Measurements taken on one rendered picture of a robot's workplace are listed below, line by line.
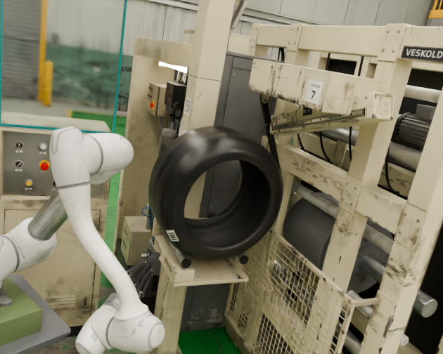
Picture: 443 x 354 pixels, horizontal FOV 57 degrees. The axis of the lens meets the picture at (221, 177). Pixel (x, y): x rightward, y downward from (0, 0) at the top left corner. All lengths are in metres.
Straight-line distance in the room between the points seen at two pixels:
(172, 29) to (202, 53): 9.13
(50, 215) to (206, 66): 0.94
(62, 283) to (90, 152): 1.35
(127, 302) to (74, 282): 1.31
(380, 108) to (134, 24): 9.68
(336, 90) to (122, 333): 1.08
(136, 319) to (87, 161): 0.50
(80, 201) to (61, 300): 1.38
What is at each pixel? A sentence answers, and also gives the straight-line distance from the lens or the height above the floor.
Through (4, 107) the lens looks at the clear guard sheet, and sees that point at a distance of 2.25.
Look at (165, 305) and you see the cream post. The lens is 2.37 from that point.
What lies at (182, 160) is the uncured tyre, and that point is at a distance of 1.63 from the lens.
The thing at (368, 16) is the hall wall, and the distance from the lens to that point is 13.34.
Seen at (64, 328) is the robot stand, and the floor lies 0.65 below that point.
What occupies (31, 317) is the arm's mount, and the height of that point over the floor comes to 0.73.
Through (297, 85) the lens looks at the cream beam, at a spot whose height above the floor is 1.71.
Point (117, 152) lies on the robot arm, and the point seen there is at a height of 1.40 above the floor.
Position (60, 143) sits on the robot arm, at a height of 1.44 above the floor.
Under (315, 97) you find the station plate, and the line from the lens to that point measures 1.58.
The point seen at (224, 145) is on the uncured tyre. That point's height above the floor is 1.43.
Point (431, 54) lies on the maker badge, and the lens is 1.66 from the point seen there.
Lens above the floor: 1.77
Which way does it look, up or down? 16 degrees down
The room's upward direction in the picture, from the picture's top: 10 degrees clockwise
